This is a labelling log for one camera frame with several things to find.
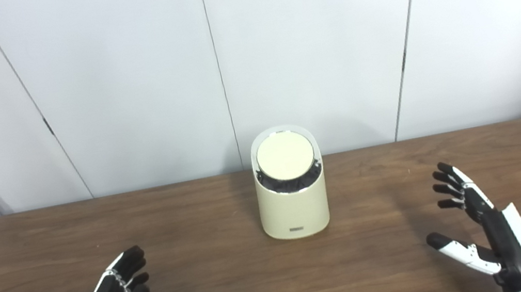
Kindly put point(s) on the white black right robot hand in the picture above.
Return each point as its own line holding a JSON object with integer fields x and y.
{"x": 506, "y": 243}

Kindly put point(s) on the cream-colored bin body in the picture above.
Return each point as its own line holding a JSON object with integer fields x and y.
{"x": 295, "y": 213}

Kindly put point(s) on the cream round bin lid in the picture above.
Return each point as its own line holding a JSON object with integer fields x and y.
{"x": 286, "y": 156}

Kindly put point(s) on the black bin liner bag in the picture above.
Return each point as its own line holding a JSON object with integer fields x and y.
{"x": 290, "y": 184}

